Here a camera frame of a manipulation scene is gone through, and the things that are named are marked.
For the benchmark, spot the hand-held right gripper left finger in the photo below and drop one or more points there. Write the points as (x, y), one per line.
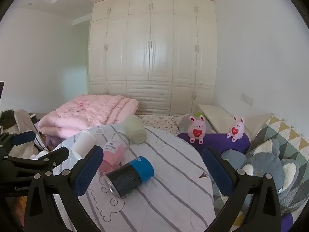
(87, 171)

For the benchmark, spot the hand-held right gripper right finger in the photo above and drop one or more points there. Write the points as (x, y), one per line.
(218, 174)

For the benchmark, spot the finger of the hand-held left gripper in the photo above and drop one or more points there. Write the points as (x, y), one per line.
(56, 155)
(23, 137)

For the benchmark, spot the white paper cup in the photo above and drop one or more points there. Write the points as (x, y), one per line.
(83, 141)

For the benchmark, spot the black and blue cup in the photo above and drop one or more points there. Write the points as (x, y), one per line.
(130, 174)

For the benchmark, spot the clear glass cup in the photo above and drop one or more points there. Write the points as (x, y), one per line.
(113, 153)

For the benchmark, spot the pale green ceramic cup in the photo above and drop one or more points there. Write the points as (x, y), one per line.
(135, 130)

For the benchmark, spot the beige jacket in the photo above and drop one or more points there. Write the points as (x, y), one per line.
(21, 123)

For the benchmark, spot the purple pillow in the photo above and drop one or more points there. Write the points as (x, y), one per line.
(217, 142)

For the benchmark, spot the small pink plush toy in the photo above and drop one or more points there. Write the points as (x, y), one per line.
(236, 130)

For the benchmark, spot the large pink plush toy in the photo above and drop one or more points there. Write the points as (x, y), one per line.
(196, 130)

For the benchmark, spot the grey plush elephant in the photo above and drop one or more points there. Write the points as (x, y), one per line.
(265, 160)

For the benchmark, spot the pink quilt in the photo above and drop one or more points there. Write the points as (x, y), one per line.
(91, 111)

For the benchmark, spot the white cushion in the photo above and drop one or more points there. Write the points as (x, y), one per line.
(224, 116)

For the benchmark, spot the grey and green plush toy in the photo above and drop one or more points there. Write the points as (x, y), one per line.
(185, 122)

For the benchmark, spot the white patterned bed sheet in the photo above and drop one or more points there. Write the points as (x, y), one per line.
(164, 122)

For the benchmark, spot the white wardrobe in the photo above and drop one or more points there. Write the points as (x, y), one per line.
(149, 53)

